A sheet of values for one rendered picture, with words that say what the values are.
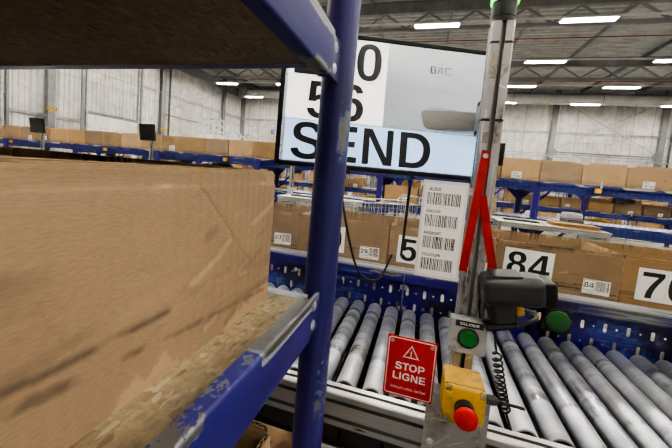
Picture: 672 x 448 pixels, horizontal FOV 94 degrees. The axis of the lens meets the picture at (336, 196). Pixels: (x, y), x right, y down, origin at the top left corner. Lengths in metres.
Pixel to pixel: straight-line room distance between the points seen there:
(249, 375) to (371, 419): 0.68
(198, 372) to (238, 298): 0.06
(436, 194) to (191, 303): 0.54
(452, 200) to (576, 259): 0.79
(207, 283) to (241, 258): 0.03
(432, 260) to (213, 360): 0.54
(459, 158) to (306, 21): 0.62
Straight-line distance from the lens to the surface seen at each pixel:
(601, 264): 1.41
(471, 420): 0.69
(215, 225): 0.18
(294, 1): 0.18
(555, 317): 1.33
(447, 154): 0.76
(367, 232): 1.29
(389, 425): 0.85
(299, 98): 0.72
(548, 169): 6.09
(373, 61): 0.76
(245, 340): 0.21
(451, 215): 0.66
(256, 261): 0.23
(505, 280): 0.64
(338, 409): 0.85
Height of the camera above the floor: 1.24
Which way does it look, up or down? 4 degrees down
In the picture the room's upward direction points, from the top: 5 degrees clockwise
